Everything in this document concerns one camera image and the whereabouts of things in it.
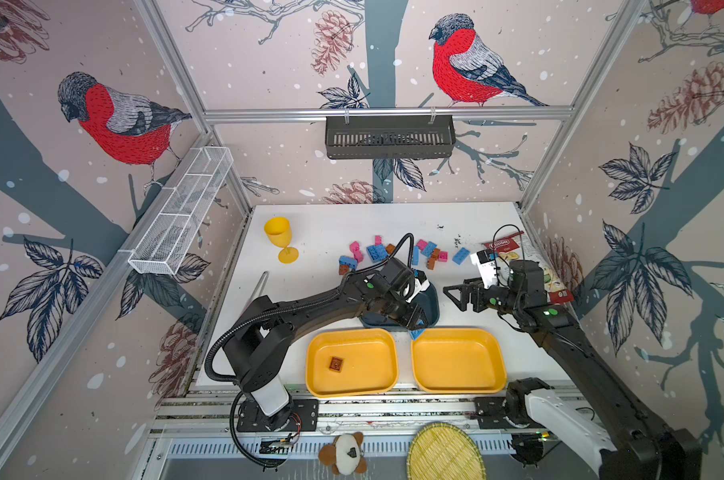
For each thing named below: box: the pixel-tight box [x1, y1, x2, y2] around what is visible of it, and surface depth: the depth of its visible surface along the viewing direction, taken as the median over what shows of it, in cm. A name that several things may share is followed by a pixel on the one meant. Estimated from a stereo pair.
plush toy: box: [318, 431, 367, 475], surface depth 68 cm
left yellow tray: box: [305, 328, 399, 398], surface depth 83 cm
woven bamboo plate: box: [407, 422, 487, 480], surface depth 69 cm
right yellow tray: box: [411, 328, 507, 394], surface depth 83 cm
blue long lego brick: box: [339, 255, 358, 270], surface depth 105 cm
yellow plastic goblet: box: [264, 216, 299, 264], surface depth 100 cm
